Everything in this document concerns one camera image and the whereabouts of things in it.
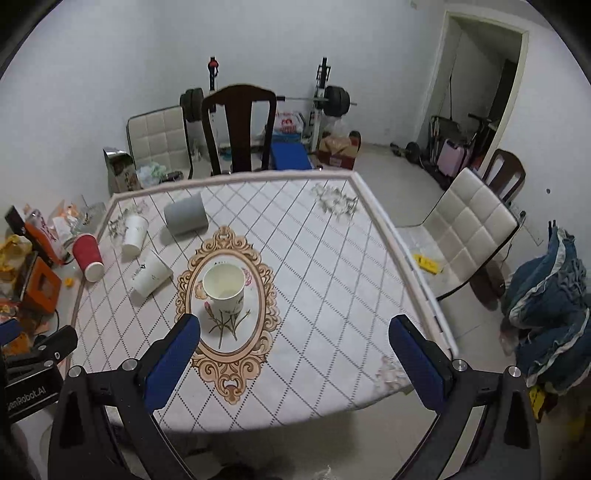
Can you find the yellow tag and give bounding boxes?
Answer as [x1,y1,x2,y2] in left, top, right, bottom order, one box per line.
[529,385,546,423]

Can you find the pale green plastic bag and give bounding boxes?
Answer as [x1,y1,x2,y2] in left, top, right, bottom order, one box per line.
[137,162,167,188]

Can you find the red and white plastic bag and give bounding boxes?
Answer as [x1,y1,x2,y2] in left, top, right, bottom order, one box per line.
[276,111,305,136]

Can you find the black folding cart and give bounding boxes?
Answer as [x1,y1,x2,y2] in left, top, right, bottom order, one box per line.
[429,114,455,167]

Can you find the cardboard box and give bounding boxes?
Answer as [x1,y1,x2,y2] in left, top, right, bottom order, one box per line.
[318,134,361,171]

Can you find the dark wooden chair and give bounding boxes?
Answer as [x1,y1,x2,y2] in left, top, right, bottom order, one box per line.
[480,148,527,204]
[201,84,278,177]

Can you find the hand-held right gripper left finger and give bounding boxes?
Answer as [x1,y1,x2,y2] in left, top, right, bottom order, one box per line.
[46,314,201,480]

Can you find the blue denim cloth pile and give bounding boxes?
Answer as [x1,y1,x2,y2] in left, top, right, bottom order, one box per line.
[501,226,591,393]

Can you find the yellow bag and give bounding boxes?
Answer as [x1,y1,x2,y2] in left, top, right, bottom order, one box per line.
[0,234,33,273]

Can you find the blue weight bench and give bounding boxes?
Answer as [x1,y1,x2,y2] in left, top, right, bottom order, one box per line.
[270,142,314,171]

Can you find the black dumbbell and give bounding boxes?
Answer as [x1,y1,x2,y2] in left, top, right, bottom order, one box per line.
[390,142,422,162]

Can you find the grey cup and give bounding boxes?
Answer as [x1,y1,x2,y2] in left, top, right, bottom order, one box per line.
[164,193,208,236]

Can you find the silver foil bag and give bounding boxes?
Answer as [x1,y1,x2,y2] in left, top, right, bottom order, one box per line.
[102,147,141,195]

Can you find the white padded chair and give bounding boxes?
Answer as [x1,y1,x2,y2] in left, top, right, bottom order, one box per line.
[127,105,195,181]
[396,167,520,301]

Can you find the barbell rack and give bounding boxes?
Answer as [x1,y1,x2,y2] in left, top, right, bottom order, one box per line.
[206,56,333,153]

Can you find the patterned tablecloth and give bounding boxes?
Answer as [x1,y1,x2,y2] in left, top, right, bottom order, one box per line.
[69,168,458,432]

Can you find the black and orange case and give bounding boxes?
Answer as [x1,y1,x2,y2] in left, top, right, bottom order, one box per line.
[4,205,65,266]

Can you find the white cup with flower print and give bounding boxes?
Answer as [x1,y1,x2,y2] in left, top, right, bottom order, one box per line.
[202,263,245,315]

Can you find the red paper cup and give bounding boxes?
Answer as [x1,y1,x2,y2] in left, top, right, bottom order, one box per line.
[72,233,105,282]

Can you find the yellow packet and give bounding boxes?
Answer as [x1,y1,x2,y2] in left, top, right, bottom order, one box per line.
[412,254,445,274]

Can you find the barbell with black plates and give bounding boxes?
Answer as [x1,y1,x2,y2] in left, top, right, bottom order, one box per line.
[179,85,358,123]

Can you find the white paper cup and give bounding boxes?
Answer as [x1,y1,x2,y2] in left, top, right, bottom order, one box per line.
[121,214,150,256]
[131,257,174,297]

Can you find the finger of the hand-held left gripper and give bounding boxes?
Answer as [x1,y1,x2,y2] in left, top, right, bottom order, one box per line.
[7,325,79,366]
[0,318,22,346]

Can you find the pink suitcase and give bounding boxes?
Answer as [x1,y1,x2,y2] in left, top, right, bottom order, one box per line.
[436,138,474,177]

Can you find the orange box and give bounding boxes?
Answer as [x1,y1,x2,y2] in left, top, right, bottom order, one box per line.
[18,256,62,315]

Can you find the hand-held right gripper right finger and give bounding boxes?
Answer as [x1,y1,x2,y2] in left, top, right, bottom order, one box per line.
[388,315,542,480]

